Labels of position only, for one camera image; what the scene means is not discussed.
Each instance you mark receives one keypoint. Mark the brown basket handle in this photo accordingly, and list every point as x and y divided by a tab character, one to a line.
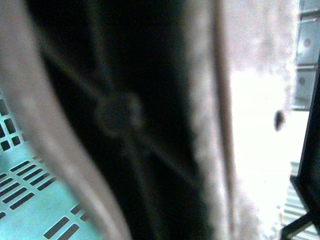
165	119

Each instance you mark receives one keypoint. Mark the light blue plastic basket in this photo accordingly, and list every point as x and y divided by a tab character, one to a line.
34	204

